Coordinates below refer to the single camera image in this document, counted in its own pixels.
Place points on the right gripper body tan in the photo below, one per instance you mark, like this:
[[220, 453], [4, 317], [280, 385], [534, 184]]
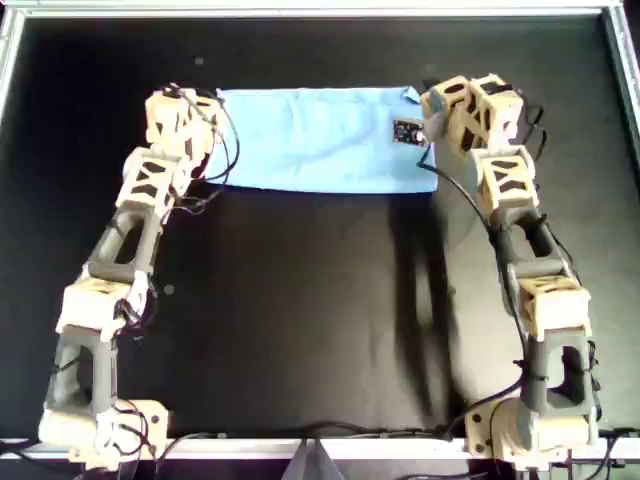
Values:
[[432, 97]]

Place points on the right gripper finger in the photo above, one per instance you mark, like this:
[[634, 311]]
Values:
[[437, 125]]

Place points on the left gripper body tan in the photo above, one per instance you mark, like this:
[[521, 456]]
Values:
[[202, 120]]

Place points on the blue microfiber cloth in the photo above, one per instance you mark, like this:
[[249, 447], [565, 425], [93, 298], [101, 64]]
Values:
[[320, 145]]

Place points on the left tan grey robot arm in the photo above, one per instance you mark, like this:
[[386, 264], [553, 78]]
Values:
[[80, 315]]

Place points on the right tan grey robot arm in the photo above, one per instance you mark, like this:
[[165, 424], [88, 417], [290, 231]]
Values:
[[565, 310]]

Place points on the grey triangular stand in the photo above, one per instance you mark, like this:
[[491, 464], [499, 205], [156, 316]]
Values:
[[312, 465]]

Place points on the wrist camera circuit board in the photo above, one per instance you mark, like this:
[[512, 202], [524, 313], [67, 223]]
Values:
[[407, 132]]

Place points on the aluminium table frame rail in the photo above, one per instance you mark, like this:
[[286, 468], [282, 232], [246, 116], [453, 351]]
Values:
[[625, 65], [320, 11], [9, 65], [240, 448]]

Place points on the tan arm base mount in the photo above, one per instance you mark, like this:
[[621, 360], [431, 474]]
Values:
[[480, 430], [150, 420]]

